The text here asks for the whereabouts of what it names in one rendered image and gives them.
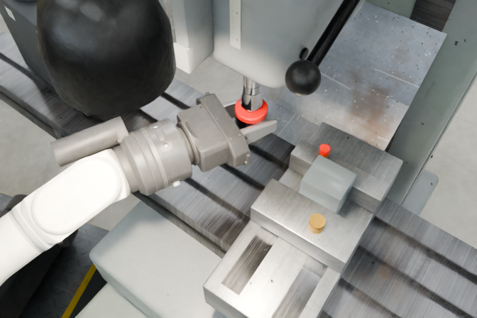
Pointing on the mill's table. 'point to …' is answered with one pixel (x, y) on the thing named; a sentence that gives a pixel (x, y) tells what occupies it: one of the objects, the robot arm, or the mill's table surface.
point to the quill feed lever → (329, 36)
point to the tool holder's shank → (250, 95)
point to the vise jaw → (290, 202)
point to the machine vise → (255, 286)
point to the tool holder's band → (250, 113)
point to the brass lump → (316, 223)
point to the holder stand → (27, 12)
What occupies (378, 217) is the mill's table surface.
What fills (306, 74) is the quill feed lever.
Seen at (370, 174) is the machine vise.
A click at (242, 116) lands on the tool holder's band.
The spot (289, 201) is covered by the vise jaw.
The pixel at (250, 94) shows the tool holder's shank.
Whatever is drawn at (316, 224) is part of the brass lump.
